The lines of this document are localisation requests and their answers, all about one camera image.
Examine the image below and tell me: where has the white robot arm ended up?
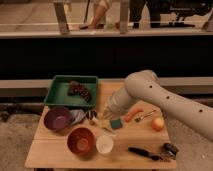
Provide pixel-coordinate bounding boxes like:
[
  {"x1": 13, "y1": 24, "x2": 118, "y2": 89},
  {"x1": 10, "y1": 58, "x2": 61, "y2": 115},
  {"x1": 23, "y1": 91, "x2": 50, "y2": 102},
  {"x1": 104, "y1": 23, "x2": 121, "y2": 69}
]
[{"x1": 103, "y1": 70, "x2": 213, "y2": 142}]

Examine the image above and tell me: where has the white paper cup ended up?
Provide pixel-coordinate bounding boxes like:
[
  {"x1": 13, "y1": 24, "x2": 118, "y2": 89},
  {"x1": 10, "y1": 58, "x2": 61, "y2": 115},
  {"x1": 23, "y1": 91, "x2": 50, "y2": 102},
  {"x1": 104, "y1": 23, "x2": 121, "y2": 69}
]
[{"x1": 96, "y1": 135, "x2": 114, "y2": 155}]

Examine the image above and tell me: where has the green sponge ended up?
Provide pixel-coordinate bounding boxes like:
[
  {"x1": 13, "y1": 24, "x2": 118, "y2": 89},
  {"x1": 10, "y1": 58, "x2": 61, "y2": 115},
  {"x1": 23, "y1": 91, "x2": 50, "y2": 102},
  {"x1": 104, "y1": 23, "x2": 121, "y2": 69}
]
[{"x1": 110, "y1": 119, "x2": 123, "y2": 129}]

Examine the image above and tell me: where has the crumpled grey cloth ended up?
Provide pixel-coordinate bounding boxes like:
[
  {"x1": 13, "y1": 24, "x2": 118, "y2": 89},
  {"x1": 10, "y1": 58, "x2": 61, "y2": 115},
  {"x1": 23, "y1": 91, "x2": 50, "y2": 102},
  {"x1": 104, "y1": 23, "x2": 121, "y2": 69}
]
[{"x1": 70, "y1": 109, "x2": 86, "y2": 125}]

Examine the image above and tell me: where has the orange carrot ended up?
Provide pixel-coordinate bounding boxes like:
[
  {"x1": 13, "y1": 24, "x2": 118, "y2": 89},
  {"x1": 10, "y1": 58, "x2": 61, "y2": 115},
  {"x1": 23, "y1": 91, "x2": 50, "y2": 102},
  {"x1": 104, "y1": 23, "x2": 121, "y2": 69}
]
[{"x1": 124, "y1": 108, "x2": 143, "y2": 122}]

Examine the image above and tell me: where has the metal fork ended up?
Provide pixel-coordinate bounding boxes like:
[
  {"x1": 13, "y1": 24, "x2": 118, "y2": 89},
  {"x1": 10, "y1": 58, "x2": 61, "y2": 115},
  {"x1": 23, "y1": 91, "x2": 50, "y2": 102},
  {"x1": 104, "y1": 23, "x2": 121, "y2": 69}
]
[{"x1": 134, "y1": 110, "x2": 156, "y2": 122}]

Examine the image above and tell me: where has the orange bowl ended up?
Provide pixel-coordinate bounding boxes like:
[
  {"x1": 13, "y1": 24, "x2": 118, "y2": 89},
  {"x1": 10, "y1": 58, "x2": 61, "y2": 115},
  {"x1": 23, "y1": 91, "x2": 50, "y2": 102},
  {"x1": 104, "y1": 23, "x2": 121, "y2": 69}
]
[{"x1": 67, "y1": 127, "x2": 95, "y2": 157}]

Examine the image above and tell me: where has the dark grape bunch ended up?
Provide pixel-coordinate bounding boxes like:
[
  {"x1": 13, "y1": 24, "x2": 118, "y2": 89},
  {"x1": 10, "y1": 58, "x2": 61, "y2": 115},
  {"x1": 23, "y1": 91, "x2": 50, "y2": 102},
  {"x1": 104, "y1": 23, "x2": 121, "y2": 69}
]
[{"x1": 68, "y1": 81, "x2": 91, "y2": 102}]

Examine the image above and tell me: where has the purple bowl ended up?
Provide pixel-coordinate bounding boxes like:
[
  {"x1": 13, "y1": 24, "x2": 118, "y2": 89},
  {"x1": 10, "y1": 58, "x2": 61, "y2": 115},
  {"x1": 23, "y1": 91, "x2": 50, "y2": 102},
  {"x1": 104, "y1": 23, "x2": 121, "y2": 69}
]
[{"x1": 44, "y1": 107, "x2": 73, "y2": 131}]

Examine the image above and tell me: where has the orange apple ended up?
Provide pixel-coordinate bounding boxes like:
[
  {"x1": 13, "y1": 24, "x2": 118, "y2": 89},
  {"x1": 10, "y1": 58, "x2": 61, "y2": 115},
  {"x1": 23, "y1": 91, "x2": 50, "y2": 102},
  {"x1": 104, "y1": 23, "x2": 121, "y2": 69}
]
[{"x1": 151, "y1": 117, "x2": 164, "y2": 131}]

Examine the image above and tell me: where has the green plastic tray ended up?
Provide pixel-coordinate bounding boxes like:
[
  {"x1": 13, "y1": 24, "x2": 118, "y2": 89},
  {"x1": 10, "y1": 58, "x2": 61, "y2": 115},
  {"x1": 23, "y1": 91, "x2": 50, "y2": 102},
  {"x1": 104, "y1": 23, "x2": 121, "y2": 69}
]
[{"x1": 44, "y1": 75, "x2": 98, "y2": 109}]

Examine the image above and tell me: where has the small dark clip object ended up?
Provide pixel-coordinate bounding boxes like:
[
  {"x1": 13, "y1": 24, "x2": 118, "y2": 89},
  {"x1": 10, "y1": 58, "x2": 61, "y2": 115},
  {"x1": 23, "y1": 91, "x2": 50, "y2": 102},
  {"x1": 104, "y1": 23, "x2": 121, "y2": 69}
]
[{"x1": 161, "y1": 143, "x2": 179, "y2": 161}]

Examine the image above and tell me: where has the black handled tool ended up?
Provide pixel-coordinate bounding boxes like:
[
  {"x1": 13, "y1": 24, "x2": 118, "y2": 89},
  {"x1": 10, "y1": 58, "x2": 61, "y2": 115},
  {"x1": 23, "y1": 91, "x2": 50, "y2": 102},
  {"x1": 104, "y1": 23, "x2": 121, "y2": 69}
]
[{"x1": 128, "y1": 147, "x2": 161, "y2": 161}]

